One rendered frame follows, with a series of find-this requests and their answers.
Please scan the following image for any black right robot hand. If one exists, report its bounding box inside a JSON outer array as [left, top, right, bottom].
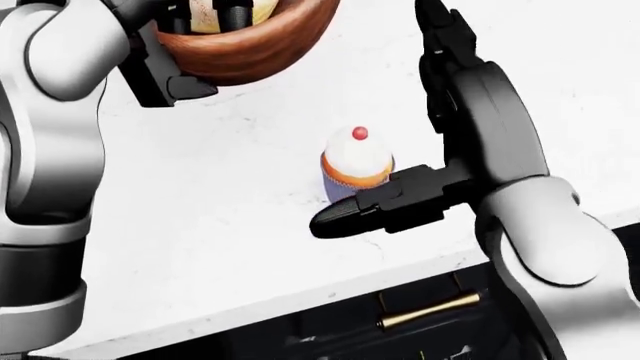
[[308, 0, 552, 240]]

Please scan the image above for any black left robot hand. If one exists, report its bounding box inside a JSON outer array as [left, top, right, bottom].
[[110, 0, 271, 109]]

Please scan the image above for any brown wooden bowl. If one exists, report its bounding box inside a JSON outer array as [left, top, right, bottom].
[[153, 0, 342, 88]]

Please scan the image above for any white frosted cherry cupcake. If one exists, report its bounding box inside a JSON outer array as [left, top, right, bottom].
[[319, 125, 396, 204]]

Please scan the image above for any dark cabinet drawer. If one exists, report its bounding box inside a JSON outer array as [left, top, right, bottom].
[[107, 260, 569, 360]]

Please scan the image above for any brass drawer handle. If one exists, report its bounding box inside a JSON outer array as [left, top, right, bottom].
[[375, 272, 482, 332]]

